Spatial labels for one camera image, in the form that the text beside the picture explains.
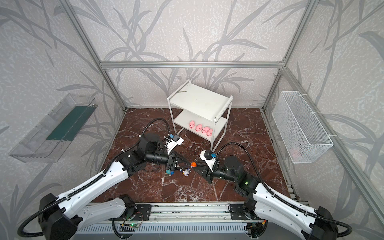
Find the pink pig toy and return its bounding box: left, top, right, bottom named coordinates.
left=202, top=127, right=210, bottom=134
left=195, top=124, right=203, bottom=132
left=189, top=121, right=196, bottom=129
left=207, top=129, right=213, bottom=137

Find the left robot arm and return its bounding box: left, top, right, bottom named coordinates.
left=17, top=133, right=184, bottom=240

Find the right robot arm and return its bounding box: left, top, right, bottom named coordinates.
left=194, top=156, right=353, bottom=240

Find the white two-tier shelf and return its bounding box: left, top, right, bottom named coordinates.
left=167, top=81, right=234, bottom=151

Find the teal hooded Doraemon figure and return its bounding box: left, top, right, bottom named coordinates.
left=166, top=170, right=175, bottom=176

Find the white hooded Doraemon figure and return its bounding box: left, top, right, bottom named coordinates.
left=180, top=169, right=191, bottom=177

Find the pink toy in basket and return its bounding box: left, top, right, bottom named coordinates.
left=290, top=147, right=302, bottom=161

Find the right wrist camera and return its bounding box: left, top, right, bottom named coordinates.
left=200, top=150, right=219, bottom=172

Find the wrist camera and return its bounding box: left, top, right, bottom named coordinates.
left=165, top=134, right=184, bottom=155
left=200, top=150, right=219, bottom=172

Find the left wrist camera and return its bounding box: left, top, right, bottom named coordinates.
left=165, top=134, right=184, bottom=155

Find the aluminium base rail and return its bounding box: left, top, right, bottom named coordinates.
left=59, top=198, right=261, bottom=228

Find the white wire mesh basket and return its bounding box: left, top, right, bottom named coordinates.
left=272, top=91, right=334, bottom=164

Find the clear plastic wall bin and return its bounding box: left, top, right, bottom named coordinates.
left=9, top=94, right=98, bottom=163

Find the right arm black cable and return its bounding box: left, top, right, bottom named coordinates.
left=216, top=142, right=354, bottom=238

